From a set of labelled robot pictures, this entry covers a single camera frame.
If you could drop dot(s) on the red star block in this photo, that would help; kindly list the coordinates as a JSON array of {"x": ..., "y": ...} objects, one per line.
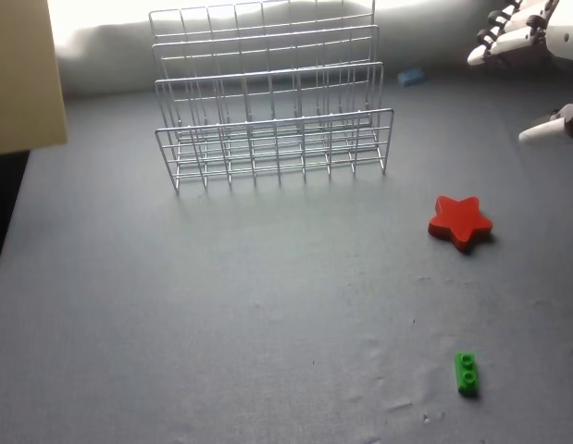
[{"x": 459, "y": 222}]

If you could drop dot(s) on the white backdrop sheet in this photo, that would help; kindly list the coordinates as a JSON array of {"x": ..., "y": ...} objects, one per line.
[{"x": 105, "y": 46}]

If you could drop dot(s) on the beige paperback book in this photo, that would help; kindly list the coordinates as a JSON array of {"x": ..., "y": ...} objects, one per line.
[{"x": 22, "y": 78}]

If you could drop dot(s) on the green toy brick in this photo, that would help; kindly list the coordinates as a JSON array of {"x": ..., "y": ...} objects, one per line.
[{"x": 466, "y": 377}]

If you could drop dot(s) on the blue toy brick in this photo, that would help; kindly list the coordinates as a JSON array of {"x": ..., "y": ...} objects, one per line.
[{"x": 411, "y": 77}]

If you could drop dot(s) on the grey table cloth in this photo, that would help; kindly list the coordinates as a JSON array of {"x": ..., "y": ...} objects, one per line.
[{"x": 267, "y": 324}]

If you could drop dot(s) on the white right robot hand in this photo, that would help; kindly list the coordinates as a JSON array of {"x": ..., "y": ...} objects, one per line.
[{"x": 564, "y": 37}]

